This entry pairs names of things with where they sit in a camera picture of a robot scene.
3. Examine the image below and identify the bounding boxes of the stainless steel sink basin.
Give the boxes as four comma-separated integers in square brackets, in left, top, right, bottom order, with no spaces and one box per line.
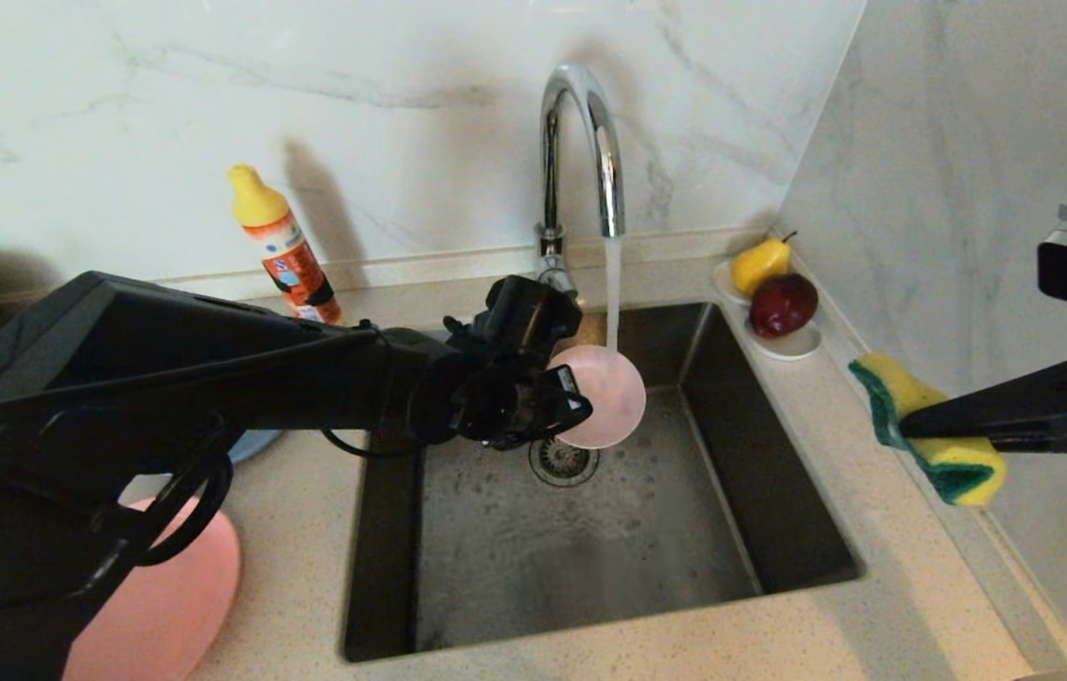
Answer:
[341,303,866,663]

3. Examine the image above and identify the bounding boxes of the yellow fish-shaped sponge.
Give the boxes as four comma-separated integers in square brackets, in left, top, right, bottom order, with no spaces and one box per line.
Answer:
[848,353,1007,507]

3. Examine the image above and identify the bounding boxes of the dark red apple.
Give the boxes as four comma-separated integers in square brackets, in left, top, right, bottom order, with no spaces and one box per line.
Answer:
[749,274,820,340]

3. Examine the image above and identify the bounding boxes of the large salmon pink plate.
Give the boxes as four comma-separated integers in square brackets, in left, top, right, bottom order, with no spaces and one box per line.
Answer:
[61,497,241,681]

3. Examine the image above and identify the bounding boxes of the small white fruit dish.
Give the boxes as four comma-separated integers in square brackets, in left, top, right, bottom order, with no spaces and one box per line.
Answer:
[709,261,823,361]

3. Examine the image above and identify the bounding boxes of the yellow pear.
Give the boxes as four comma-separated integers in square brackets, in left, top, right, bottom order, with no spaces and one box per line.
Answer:
[730,233,797,297]

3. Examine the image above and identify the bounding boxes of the chrome gooseneck faucet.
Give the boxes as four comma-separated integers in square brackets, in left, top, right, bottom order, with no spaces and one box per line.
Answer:
[533,62,627,294]

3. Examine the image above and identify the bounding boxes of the blue plate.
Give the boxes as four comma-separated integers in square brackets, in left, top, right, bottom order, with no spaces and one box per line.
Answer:
[226,430,284,464]

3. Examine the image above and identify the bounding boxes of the round metal drain strainer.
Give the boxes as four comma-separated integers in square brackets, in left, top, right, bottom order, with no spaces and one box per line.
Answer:
[528,437,601,489]

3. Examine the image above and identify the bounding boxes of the orange yellow-capped detergent bottle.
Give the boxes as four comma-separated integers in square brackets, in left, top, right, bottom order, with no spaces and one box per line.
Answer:
[227,164,345,325]

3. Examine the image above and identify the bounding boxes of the small pale pink plate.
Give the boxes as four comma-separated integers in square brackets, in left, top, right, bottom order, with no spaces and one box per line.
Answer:
[548,344,647,450]

